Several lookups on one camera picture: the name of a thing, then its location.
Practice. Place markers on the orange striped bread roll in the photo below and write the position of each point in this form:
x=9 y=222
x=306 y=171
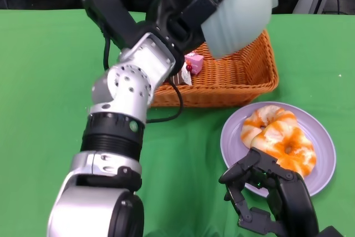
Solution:
x=294 y=140
x=260 y=121

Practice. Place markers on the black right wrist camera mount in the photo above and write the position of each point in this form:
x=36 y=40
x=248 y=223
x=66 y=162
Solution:
x=332 y=232

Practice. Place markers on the pale green bowl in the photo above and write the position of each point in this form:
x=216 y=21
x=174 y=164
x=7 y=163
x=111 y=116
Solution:
x=244 y=12

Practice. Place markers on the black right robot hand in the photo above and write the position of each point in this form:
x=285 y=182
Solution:
x=296 y=203

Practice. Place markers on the orange wicker basket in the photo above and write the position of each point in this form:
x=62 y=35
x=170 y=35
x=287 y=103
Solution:
x=235 y=81

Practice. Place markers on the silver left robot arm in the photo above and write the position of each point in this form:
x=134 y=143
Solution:
x=130 y=81

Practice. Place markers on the lavender plate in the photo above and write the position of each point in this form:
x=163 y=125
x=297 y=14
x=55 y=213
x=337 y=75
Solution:
x=321 y=142

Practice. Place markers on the brown chocolate cake slice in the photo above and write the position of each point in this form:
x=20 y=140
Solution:
x=180 y=77

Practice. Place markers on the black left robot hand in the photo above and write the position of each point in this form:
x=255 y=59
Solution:
x=199 y=6

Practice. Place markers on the pink cake slice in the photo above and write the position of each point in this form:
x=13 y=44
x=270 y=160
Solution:
x=195 y=63

